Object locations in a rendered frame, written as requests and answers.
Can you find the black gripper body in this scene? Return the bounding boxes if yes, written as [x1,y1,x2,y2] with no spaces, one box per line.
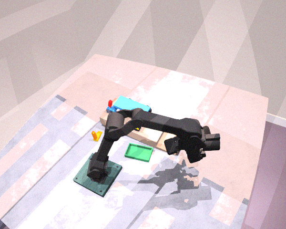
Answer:
[164,126,211,155]

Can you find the yellow wheel chock with orange handle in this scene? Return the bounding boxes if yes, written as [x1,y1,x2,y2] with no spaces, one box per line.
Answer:
[92,131,102,142]

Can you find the tan wooden ramp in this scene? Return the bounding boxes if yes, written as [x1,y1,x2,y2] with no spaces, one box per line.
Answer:
[100,109,176,153]

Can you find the small blue trolley with black wheels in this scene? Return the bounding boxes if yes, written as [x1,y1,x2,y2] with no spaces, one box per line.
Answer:
[107,95,152,112]

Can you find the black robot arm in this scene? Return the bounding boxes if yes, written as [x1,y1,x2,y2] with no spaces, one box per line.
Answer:
[87,108,220,184]

